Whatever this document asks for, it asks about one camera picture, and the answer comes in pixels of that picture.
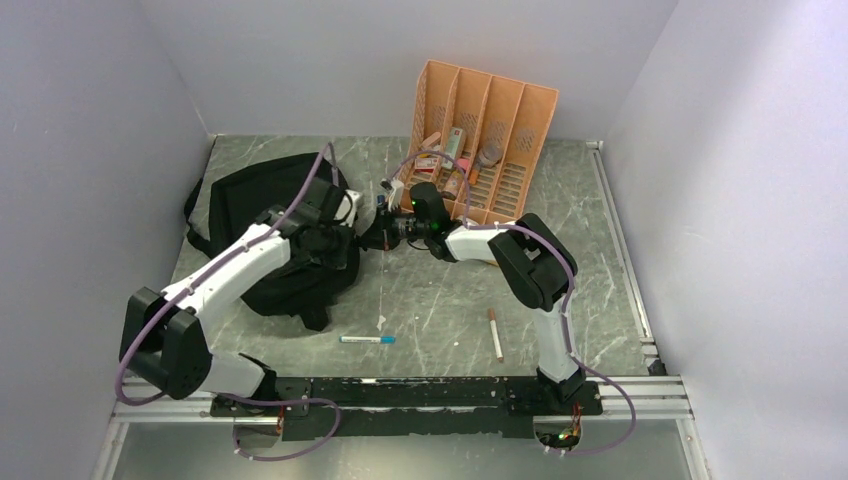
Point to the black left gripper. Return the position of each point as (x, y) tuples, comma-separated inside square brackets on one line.
[(339, 259)]

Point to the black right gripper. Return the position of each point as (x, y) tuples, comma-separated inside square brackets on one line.
[(381, 236)]

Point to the black student backpack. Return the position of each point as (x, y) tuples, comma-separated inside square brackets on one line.
[(245, 210)]

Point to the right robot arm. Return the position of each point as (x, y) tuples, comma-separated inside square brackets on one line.
[(537, 267)]

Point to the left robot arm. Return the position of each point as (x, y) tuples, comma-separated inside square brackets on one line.
[(164, 336)]

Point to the brown bottle pink cap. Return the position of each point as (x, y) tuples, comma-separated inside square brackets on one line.
[(455, 180)]

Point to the pink white small box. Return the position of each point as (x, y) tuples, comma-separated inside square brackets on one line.
[(426, 164)]

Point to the pink eraser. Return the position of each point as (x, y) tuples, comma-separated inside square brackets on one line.
[(431, 142)]

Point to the green white box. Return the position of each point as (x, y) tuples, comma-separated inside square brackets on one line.
[(453, 146)]

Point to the grey round jar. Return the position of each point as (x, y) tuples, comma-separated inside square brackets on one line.
[(489, 155)]

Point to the orange plastic desk organizer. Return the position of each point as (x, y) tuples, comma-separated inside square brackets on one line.
[(490, 108)]

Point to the brown white marker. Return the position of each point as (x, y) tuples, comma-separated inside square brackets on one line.
[(495, 335)]

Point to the blue white pen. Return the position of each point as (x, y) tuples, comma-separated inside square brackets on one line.
[(367, 339)]

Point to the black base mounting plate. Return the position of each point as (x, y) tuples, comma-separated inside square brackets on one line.
[(355, 406)]

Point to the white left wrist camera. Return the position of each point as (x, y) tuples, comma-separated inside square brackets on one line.
[(353, 201)]

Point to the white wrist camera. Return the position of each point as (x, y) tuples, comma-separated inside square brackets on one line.
[(394, 189), (353, 201)]

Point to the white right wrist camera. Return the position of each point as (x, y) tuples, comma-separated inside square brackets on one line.
[(394, 189)]

